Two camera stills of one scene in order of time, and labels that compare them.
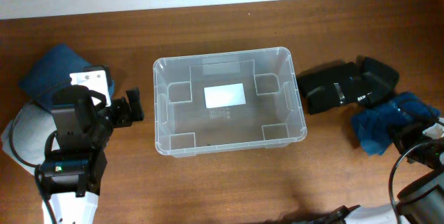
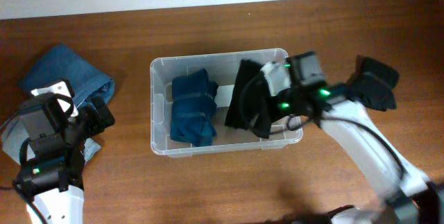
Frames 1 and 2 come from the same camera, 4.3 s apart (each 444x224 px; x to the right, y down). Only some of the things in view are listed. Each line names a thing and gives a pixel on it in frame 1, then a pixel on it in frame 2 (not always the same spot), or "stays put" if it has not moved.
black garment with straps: [329, 86] -> [250, 103]
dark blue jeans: [53, 72] stays put
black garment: [377, 82] stays put
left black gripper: [122, 109] -> [91, 116]
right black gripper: [408, 143] -> [275, 111]
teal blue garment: [374, 125] -> [193, 105]
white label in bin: [225, 95] stays put
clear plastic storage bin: [226, 102] stays put
